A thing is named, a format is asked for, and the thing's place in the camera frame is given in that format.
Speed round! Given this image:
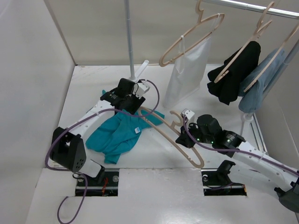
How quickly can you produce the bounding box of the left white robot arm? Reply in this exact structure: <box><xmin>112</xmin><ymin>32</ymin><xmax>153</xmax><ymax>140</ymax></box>
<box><xmin>49</xmin><ymin>78</ymin><xmax>150</xmax><ymax>185</ymax></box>

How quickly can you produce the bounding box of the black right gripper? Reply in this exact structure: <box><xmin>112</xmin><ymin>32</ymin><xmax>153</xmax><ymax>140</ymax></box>
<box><xmin>175</xmin><ymin>121</ymin><xmax>214</xmax><ymax>148</ymax></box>

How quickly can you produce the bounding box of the beige hanger holding denim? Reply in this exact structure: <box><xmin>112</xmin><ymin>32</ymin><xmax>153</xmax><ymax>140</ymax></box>
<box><xmin>243</xmin><ymin>23</ymin><xmax>299</xmax><ymax>92</ymax></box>

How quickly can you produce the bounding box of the teal t shirt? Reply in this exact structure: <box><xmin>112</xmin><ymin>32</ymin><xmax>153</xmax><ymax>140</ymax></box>
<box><xmin>85</xmin><ymin>113</ymin><xmax>151</xmax><ymax>164</ymax></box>

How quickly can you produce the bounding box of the beige wooden hanger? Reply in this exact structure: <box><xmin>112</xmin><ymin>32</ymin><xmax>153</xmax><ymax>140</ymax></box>
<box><xmin>142</xmin><ymin>109</ymin><xmax>205</xmax><ymax>168</ymax></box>

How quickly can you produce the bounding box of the beige hanger holding black garment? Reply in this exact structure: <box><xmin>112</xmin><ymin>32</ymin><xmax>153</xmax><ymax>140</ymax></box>
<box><xmin>214</xmin><ymin>1</ymin><xmax>275</xmax><ymax>83</ymax></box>

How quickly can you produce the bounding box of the white rack base foot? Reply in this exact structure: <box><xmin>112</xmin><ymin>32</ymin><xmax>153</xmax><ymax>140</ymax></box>
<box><xmin>128</xmin><ymin>60</ymin><xmax>149</xmax><ymax>82</ymax></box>

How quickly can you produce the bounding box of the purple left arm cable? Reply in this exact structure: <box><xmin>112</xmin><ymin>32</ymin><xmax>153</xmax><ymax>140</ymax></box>
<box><xmin>44</xmin><ymin>79</ymin><xmax>161</xmax><ymax>224</ymax></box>

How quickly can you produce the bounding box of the white hanging cloth bag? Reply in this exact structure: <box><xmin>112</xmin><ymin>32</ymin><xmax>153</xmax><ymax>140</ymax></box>
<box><xmin>163</xmin><ymin>36</ymin><xmax>212</xmax><ymax>108</ymax></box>

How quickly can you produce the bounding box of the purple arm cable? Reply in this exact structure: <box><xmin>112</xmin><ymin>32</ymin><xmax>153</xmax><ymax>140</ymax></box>
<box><xmin>44</xmin><ymin>79</ymin><xmax>161</xmax><ymax>224</ymax></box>
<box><xmin>183</xmin><ymin>115</ymin><xmax>299</xmax><ymax>177</ymax></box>

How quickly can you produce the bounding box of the black hanging garment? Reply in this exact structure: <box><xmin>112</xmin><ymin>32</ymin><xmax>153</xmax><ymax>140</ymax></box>
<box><xmin>207</xmin><ymin>41</ymin><xmax>261</xmax><ymax>105</ymax></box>

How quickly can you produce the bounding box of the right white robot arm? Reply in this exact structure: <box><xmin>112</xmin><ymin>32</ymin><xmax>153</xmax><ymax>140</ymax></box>
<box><xmin>176</xmin><ymin>112</ymin><xmax>299</xmax><ymax>213</ymax></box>

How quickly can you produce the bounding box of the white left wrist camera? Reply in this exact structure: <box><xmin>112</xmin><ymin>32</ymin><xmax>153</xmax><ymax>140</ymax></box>
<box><xmin>135</xmin><ymin>82</ymin><xmax>150</xmax><ymax>98</ymax></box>

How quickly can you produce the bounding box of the white rack right base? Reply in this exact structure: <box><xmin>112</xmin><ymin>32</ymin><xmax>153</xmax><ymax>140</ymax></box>
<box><xmin>241</xmin><ymin>113</ymin><xmax>268</xmax><ymax>154</ymax></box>

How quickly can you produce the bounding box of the blue denim hanging garment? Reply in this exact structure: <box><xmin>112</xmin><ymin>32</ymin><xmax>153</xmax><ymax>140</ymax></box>
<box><xmin>238</xmin><ymin>49</ymin><xmax>286</xmax><ymax>113</ymax></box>

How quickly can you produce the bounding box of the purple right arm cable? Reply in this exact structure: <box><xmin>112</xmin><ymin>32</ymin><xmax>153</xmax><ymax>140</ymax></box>
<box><xmin>183</xmin><ymin>115</ymin><xmax>299</xmax><ymax>177</ymax></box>

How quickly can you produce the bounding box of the silver rack top bar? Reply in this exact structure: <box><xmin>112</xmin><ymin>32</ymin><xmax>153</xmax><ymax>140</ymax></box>
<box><xmin>204</xmin><ymin>0</ymin><xmax>299</xmax><ymax>20</ymax></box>

